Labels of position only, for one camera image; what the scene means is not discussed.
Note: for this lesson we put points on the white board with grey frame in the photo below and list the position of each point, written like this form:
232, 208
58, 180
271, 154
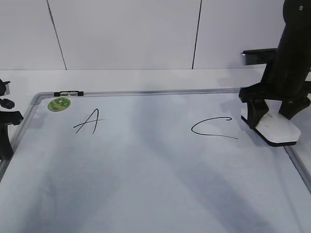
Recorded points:
149, 163

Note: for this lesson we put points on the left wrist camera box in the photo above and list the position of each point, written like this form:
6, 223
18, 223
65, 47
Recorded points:
4, 88

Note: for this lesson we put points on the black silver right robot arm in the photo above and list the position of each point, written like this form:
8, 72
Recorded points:
297, 17

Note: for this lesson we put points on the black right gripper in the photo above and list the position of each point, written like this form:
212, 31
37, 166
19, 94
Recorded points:
283, 79

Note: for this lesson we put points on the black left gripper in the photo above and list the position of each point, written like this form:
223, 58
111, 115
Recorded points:
7, 118

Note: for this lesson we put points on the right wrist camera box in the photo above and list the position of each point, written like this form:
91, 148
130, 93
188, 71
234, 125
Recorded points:
258, 57

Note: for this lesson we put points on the round green magnet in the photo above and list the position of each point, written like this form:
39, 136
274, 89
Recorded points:
59, 104

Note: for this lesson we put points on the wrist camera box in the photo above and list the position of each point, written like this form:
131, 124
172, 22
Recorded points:
4, 88
258, 57

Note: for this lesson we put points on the white whiteboard eraser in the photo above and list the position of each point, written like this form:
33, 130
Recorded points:
276, 130

